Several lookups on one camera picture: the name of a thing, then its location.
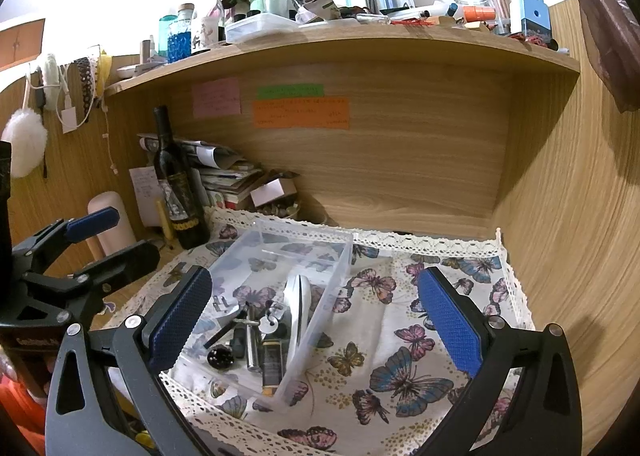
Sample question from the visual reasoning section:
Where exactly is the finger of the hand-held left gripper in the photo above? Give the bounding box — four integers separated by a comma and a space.
25, 241, 162, 333
12, 207, 121, 273

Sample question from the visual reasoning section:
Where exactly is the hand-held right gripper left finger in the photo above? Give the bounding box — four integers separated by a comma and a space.
44, 265, 215, 456

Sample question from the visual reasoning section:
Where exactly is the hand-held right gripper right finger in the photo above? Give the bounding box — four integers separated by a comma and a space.
415, 266, 583, 456

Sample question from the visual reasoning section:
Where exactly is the clear plastic storage box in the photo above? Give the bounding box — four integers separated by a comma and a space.
172, 221, 355, 409

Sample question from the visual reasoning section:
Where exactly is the beige rounded cylinder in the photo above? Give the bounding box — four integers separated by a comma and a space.
87, 191, 137, 261

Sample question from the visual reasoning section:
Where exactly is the metal clip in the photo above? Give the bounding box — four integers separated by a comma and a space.
212, 293, 241, 317

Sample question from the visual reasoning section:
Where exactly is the black tool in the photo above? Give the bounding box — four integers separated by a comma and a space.
202, 316, 248, 350

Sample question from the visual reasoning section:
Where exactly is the black round knob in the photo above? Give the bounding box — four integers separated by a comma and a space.
207, 343, 235, 368

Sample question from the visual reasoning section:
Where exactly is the yellow tube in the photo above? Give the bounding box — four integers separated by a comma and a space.
157, 198, 175, 241

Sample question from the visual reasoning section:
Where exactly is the white handwritten note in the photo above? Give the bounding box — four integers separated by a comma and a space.
129, 166, 162, 227

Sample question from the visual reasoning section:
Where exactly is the butterfly print lace cloth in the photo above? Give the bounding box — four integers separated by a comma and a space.
102, 206, 536, 456

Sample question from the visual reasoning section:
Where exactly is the metal cylinder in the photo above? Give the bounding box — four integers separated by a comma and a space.
245, 306, 262, 372

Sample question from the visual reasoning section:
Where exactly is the silver key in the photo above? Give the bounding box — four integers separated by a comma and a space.
257, 308, 284, 337

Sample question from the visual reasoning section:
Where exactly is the dark wine bottle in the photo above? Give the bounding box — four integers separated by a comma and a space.
151, 106, 211, 251

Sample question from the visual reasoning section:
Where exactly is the black cylinder with orange tip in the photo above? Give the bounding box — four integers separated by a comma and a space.
261, 337, 282, 398

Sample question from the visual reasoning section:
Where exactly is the white fluffy pompom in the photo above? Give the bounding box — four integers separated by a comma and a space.
2, 108, 49, 179

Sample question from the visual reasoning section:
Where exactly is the white handheld electric device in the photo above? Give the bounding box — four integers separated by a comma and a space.
284, 273, 314, 363

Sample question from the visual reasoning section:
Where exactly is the stack of books and papers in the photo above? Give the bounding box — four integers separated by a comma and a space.
192, 163, 266, 210

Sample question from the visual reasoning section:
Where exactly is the rolled newspaper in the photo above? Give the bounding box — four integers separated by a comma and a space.
137, 133, 241, 169

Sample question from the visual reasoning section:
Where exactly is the black studded headband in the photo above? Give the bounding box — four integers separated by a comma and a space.
75, 57, 99, 125

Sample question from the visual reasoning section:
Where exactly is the pile of small shells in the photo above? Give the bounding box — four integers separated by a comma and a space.
260, 201, 301, 221

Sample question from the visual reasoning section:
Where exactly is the yellow cloth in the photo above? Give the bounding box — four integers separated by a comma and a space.
97, 50, 114, 86

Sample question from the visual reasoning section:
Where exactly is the white dish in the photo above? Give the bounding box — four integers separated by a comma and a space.
117, 63, 166, 79

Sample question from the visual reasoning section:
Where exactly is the small brown box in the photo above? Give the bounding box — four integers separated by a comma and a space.
267, 170, 301, 201

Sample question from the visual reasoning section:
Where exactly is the pink sticky note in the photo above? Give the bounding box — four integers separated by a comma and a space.
192, 78, 242, 117

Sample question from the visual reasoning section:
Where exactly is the wooden cabinet door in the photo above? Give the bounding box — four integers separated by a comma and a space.
0, 18, 46, 71

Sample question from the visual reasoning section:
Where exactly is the small teal bottle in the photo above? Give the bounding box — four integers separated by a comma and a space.
158, 16, 174, 56

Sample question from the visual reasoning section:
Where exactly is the blue liquid glass bottle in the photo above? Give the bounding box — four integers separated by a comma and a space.
167, 3, 195, 61

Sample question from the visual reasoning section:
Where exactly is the orange sticky note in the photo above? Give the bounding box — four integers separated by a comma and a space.
252, 96, 351, 131

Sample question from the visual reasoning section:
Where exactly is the tall clear bottle brown cap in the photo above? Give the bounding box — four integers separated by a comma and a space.
192, 0, 226, 52

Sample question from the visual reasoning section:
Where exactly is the green sticky note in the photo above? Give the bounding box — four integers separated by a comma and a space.
257, 84, 325, 99

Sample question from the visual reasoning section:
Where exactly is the clear lidded plastic container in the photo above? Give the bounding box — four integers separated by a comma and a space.
225, 12, 301, 44

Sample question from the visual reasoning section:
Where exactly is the wooden shelf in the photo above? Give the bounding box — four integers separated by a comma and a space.
102, 23, 581, 96

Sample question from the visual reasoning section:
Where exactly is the orange capped marker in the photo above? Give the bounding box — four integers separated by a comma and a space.
447, 3, 496, 24

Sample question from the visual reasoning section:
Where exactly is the crumpled bag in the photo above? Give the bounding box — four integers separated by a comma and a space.
295, 0, 341, 26

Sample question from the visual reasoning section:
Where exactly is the blue box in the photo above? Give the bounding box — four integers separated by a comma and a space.
519, 0, 554, 39

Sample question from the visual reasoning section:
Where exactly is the white charger with cable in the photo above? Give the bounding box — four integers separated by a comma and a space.
59, 63, 82, 135

